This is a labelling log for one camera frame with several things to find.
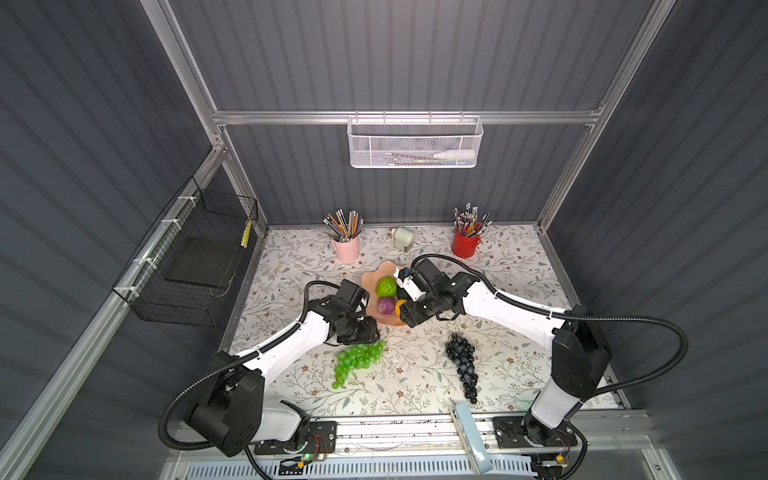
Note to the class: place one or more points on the pens bundle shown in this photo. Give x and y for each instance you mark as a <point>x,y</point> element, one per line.
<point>469,223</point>

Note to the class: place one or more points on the pink pencil cup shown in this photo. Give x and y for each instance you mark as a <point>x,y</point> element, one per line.
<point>347,251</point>

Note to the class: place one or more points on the aluminium front rail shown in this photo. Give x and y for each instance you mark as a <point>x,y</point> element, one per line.
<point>603,429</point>

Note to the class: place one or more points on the dark purple grape bunch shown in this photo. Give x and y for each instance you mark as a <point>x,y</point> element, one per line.
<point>461,352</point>

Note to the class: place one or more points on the white wire mesh basket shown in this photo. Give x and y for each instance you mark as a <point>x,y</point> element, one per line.
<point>371,137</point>

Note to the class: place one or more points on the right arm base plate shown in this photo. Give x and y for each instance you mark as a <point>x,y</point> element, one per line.
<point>516,432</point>

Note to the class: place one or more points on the black wire basket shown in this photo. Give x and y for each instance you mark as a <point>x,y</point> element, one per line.
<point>192,266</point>

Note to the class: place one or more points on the green grape bunch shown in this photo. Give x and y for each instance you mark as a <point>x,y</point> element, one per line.
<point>359,357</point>

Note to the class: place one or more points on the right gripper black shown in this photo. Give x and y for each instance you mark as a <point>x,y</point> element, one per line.
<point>409,315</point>

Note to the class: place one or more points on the light blue bracket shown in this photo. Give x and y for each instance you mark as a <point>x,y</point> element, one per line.
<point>470,438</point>

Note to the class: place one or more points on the purple passion fruit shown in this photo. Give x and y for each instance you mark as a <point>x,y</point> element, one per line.
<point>386,305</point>

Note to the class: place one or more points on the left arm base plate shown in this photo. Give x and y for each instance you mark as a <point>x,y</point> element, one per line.
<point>314,437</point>

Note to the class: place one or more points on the coloured pencils bundle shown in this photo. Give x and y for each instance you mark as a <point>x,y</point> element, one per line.
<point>343,226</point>

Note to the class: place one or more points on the green custard apple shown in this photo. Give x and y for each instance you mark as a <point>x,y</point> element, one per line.
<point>386,287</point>

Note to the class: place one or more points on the pink scalloped fruit bowl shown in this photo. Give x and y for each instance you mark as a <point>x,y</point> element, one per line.
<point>369,281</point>

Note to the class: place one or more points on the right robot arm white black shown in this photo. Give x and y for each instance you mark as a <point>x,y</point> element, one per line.
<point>578,352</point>

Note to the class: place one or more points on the white marker in basket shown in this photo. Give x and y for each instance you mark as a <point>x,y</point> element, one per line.
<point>448,156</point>

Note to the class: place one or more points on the yellow lemon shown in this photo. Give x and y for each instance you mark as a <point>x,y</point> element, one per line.
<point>399,307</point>

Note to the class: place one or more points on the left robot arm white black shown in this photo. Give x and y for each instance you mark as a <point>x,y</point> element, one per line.
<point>230,409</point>

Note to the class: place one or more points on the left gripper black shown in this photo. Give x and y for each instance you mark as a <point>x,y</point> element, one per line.
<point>369,332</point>

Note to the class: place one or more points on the red pen cup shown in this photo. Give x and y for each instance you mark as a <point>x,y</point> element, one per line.
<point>464,247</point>

